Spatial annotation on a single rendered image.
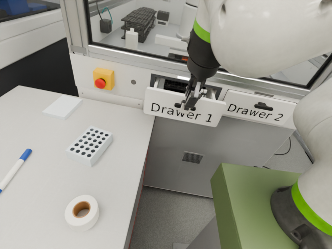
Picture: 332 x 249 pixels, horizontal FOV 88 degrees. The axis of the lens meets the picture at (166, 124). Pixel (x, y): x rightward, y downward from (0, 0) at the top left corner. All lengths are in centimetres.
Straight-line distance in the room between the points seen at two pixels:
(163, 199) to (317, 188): 109
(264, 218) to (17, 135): 76
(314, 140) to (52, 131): 74
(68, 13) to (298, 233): 88
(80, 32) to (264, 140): 92
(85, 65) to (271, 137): 90
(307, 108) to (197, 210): 108
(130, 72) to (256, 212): 62
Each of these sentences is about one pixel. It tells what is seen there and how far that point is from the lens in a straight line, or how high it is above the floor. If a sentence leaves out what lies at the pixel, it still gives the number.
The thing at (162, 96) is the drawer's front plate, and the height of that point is 91.
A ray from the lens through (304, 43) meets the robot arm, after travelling 22.
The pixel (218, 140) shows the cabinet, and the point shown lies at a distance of 93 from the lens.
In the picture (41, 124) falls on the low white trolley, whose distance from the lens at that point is 76.
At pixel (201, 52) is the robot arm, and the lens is 37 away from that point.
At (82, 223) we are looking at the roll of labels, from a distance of 47.
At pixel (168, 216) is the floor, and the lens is 134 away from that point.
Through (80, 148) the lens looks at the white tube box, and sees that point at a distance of 59.
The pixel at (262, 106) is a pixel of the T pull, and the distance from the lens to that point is 77.
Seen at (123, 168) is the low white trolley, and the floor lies 76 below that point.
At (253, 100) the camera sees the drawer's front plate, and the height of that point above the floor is 91.
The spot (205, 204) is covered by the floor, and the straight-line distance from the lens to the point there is 145.
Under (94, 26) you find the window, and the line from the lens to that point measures 75.
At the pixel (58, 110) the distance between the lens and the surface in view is 78.
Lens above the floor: 124
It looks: 41 degrees down
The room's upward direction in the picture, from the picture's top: 13 degrees clockwise
